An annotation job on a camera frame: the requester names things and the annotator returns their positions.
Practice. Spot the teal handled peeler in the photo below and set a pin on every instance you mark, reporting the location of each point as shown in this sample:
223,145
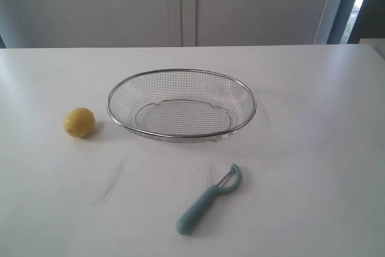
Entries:
190,219

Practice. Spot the yellow lemon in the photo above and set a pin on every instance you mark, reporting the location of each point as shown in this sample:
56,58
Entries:
79,122

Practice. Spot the oval wire mesh basket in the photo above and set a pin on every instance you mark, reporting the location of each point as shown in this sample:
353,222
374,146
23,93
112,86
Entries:
181,105

